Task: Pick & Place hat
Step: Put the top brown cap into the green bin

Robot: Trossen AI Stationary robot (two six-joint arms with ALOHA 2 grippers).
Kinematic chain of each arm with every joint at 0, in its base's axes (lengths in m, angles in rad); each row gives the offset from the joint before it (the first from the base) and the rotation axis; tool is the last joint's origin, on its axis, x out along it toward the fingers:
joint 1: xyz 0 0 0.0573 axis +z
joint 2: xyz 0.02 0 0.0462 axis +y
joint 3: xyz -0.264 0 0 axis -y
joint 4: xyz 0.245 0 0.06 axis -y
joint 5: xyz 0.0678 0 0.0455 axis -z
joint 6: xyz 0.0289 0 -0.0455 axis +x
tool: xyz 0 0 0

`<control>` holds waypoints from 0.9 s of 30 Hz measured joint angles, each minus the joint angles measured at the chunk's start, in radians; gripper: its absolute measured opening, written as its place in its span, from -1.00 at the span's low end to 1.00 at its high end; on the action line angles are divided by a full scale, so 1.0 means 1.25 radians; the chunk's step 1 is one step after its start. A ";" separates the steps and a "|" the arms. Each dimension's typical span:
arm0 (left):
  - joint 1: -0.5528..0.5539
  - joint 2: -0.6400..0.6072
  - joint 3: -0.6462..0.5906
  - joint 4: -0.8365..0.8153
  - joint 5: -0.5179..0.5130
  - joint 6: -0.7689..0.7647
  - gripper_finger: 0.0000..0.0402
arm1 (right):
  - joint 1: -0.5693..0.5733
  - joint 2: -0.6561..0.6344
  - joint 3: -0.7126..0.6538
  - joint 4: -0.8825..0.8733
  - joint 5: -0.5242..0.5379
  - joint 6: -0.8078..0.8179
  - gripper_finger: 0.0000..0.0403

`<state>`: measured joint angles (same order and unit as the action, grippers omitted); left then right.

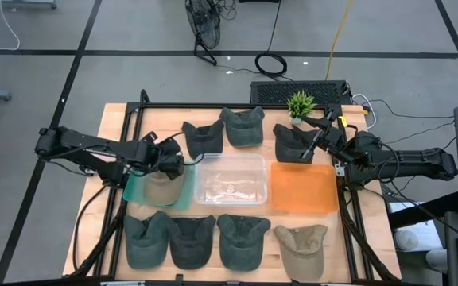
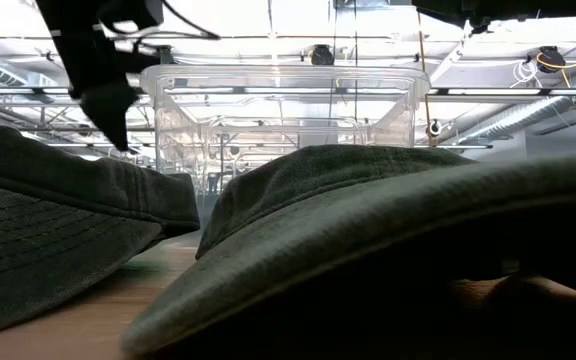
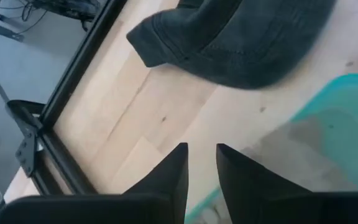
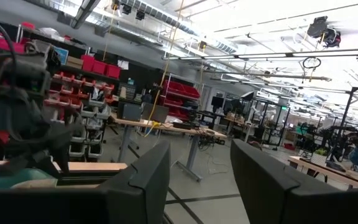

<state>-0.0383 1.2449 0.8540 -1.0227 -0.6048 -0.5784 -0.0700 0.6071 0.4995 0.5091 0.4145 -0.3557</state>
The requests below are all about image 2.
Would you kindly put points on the dark green baseball cap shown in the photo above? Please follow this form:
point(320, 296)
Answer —
point(343, 225)

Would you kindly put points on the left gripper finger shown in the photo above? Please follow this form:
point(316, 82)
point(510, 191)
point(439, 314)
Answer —
point(110, 112)

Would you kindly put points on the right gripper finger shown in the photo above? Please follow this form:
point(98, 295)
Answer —
point(458, 7)

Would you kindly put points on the black baseball cap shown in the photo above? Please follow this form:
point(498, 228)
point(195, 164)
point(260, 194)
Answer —
point(43, 225)

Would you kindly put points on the clear plastic bin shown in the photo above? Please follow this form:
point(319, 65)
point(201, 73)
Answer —
point(288, 75)

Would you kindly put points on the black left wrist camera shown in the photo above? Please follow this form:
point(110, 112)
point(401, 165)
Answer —
point(130, 12)

